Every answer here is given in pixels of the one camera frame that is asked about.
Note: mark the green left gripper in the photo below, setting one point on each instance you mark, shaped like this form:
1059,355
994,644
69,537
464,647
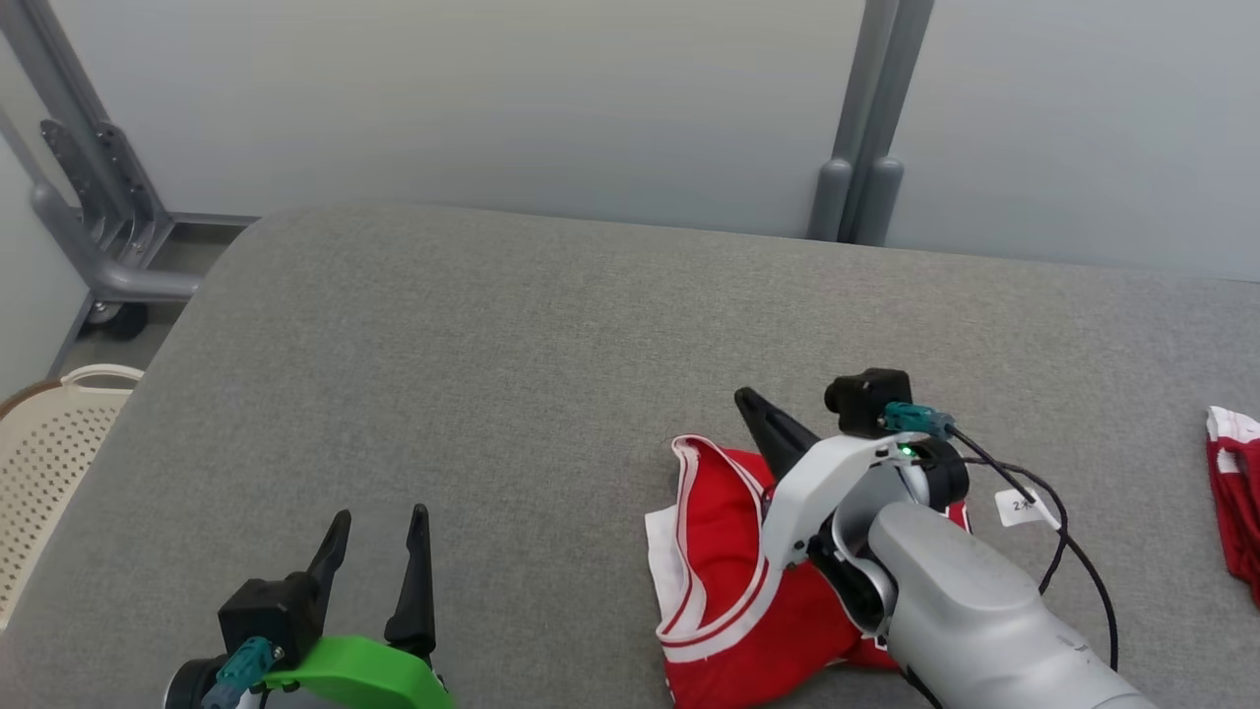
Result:
364,675

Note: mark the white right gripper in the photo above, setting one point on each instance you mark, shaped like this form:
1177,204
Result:
817,483

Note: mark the red white lettered jersey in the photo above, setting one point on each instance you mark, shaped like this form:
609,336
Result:
728,571

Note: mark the red shorts white side stripe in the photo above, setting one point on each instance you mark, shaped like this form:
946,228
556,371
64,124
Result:
1240,502

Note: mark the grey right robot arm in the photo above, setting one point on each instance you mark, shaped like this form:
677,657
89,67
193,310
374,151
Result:
975,611

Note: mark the cream perforated laundry basket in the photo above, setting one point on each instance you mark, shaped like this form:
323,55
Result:
49,463

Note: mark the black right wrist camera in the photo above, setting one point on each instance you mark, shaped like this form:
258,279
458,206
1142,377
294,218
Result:
866,399

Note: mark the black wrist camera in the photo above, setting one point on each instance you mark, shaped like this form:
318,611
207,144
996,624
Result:
266,611
866,399

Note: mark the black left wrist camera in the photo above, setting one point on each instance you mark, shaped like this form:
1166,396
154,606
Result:
266,611

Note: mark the grey partition post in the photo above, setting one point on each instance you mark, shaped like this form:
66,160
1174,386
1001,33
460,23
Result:
881,197
837,187

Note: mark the grey wheeled partition frame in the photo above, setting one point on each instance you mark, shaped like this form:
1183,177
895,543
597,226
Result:
108,226

